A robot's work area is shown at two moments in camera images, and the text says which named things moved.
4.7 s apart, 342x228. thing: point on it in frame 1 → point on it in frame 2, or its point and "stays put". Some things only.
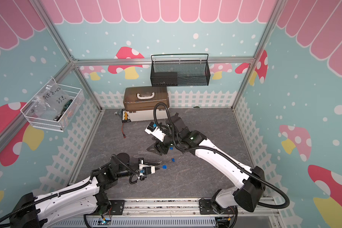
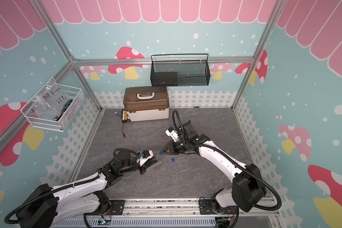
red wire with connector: x=122 y=126 stays put
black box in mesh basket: x=161 y=79 stays put
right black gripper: x=158 y=146 → x=170 y=151
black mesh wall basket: x=164 y=73 stays put
